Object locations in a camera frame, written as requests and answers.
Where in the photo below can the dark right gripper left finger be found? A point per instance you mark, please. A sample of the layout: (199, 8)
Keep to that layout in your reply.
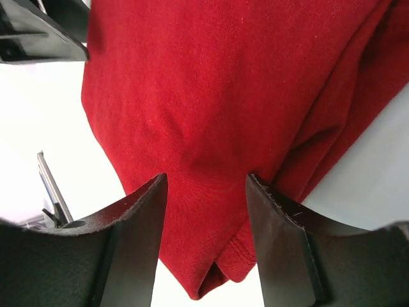
(106, 259)

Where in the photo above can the dark red t-shirt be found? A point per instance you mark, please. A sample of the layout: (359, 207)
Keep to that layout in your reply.
(210, 91)

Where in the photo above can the left rear aluminium post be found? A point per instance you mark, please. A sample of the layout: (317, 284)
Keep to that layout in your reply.
(61, 215)

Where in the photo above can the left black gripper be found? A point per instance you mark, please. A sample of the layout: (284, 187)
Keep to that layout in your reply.
(44, 31)

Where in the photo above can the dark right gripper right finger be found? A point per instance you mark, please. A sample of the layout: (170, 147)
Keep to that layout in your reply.
(307, 259)

